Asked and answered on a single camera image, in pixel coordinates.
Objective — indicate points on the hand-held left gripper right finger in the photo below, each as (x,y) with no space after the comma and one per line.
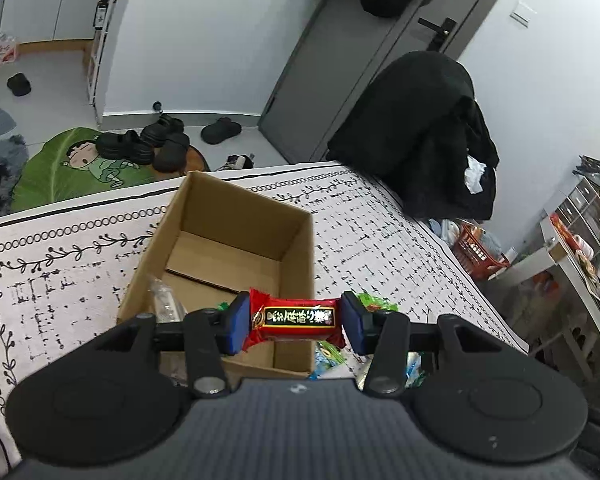
(352,327)

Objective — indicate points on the white light switch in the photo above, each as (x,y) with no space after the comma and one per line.
(522,13)

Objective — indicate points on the white desk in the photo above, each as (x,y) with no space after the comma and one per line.
(572,272)

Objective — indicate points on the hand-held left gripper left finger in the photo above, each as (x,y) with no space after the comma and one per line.
(237,324)

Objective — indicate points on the orange plastic basket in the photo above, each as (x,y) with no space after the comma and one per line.
(480,255)

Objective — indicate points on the green leaf cartoon rug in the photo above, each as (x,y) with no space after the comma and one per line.
(70,170)

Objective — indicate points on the red snack bar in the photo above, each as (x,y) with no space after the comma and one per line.
(295,320)

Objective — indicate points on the clear plastic packet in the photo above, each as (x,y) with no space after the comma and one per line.
(166,302)

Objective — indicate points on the cardboard box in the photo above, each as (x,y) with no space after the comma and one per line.
(240,220)

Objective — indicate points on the grey drawer unit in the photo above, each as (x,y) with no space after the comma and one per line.
(582,205)

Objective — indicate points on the dark bottle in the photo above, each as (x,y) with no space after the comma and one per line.
(100,10)

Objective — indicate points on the black slipper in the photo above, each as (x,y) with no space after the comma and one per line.
(221,130)
(19,84)

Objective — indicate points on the red white bottle pack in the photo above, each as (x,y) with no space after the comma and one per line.
(2,49)

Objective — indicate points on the white crumpled tissue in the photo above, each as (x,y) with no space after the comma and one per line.
(475,175)

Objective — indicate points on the grey door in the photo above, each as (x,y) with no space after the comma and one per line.
(330,60)

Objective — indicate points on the black clog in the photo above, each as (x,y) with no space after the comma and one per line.
(161,127)
(125,146)
(172,154)

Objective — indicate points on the black coat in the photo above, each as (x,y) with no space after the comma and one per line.
(415,125)

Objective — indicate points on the blue green snack packet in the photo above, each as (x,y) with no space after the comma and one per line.
(330,357)

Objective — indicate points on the black and white shoe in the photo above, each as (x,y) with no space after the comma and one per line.
(237,161)

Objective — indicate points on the grey shaggy rug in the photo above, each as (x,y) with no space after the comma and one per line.
(2,152)

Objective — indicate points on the patterned white bed cover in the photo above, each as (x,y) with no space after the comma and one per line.
(405,240)

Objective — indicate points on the white narrow shelf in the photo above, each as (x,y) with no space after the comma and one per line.
(100,65)

